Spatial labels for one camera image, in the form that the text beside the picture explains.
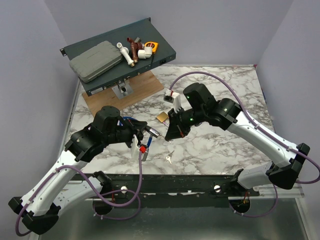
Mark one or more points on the silver keys on table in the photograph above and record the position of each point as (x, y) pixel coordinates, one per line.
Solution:
(169, 157)

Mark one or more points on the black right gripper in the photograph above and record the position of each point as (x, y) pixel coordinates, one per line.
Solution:
(174, 132)

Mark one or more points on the aluminium extrusion rail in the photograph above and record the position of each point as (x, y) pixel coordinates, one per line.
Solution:
(269, 192)

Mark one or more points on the wooden board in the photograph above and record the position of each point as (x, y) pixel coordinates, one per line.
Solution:
(138, 88)

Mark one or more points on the brown pipe valve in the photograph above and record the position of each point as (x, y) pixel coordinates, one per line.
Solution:
(135, 45)

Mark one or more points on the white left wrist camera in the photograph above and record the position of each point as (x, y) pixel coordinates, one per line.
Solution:
(138, 151)

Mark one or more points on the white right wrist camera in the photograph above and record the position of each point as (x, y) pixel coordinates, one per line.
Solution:
(174, 98)

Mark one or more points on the metal shelf stand bracket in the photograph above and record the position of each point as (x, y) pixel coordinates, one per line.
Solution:
(122, 90)

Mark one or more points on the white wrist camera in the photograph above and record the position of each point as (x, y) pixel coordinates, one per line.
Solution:
(138, 151)
(174, 98)

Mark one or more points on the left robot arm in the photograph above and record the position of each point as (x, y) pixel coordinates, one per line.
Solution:
(65, 185)

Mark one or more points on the white pvc elbow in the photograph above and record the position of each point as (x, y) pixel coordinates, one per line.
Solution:
(145, 53)

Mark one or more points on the brass padlock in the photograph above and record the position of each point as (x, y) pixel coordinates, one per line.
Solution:
(162, 118)

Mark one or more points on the dark teal rack shelf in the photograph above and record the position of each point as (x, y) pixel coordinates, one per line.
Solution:
(122, 72)

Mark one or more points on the blue cable lock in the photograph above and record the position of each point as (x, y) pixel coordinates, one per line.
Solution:
(152, 132)

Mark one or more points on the grey plastic tool case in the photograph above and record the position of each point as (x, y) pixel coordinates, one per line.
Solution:
(95, 61)

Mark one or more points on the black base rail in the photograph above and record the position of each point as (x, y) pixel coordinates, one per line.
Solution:
(175, 191)

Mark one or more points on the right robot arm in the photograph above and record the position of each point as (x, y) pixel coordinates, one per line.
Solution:
(285, 159)

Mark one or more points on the white pvc pipe fitting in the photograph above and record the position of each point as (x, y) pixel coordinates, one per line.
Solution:
(125, 52)

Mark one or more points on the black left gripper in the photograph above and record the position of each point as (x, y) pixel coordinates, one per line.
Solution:
(140, 127)

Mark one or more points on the yellow tape measure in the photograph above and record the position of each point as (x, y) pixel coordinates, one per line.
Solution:
(153, 45)

